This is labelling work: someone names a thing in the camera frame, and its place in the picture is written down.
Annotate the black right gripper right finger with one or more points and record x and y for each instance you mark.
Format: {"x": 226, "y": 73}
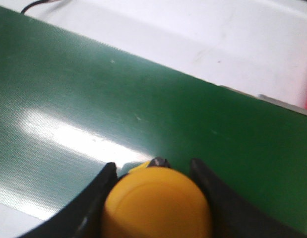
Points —
{"x": 233, "y": 216}

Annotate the green conveyor belt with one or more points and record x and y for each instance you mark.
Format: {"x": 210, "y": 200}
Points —
{"x": 69, "y": 105}

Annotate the aluminium conveyor side rail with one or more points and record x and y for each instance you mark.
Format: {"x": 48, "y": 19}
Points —
{"x": 267, "y": 99}

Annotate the black connector with cable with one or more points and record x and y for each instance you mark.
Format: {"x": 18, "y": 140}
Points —
{"x": 59, "y": 4}

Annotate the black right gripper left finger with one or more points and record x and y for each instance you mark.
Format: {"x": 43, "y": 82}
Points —
{"x": 80, "y": 218}

